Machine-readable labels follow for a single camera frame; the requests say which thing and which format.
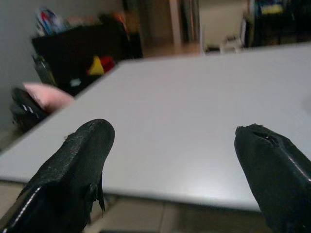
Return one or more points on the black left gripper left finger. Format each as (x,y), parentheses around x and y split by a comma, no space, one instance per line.
(68,174)

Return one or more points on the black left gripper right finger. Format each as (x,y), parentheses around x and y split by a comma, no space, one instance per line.
(274,179)

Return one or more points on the black chair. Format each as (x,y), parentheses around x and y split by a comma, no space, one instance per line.
(24,111)

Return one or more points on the pink pillow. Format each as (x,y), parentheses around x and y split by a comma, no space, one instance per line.
(51,97)

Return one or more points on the red plush toy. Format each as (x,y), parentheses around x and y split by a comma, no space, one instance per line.
(108,63)

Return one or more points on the black cabinet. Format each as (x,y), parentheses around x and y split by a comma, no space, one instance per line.
(80,43)

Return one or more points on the white rack with clothes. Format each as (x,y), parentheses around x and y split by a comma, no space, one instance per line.
(230,43)

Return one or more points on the colourful printed bag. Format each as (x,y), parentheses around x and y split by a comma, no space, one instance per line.
(49,20)

